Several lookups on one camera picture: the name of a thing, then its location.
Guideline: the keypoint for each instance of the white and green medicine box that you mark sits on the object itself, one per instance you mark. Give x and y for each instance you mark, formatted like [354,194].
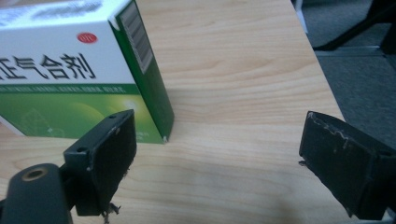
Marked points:
[62,71]

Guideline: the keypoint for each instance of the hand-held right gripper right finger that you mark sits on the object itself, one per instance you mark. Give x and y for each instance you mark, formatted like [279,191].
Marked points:
[339,161]

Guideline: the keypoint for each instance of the black chair base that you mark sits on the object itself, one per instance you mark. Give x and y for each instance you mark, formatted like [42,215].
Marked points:
[361,25]

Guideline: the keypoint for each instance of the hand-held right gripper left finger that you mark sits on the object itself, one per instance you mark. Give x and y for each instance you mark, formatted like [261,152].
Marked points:
[102,161]

